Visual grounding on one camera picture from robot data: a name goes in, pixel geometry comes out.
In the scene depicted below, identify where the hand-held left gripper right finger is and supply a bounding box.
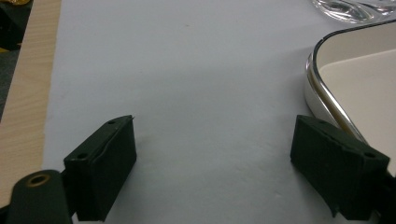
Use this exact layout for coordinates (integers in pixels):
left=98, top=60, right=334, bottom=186
left=290, top=114, right=391, bottom=222

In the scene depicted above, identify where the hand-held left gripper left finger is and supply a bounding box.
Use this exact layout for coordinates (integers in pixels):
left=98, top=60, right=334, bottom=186
left=64, top=115, right=138, bottom=222

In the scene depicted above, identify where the white square plate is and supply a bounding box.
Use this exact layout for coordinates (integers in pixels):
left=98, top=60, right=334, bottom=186
left=304, top=19, right=396, bottom=177

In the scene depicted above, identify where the white paper sheet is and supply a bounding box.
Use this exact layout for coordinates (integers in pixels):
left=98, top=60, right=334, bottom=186
left=41, top=0, right=396, bottom=224

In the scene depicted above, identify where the clear drinking glass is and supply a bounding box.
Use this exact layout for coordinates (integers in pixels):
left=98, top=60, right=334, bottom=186
left=311, top=0, right=396, bottom=25

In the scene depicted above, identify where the black stand base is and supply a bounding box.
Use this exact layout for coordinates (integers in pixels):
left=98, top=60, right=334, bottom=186
left=0, top=2, right=34, bottom=52

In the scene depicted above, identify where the yellow snack bag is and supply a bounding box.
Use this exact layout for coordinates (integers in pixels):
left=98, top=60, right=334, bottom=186
left=0, top=0, right=33, bottom=6

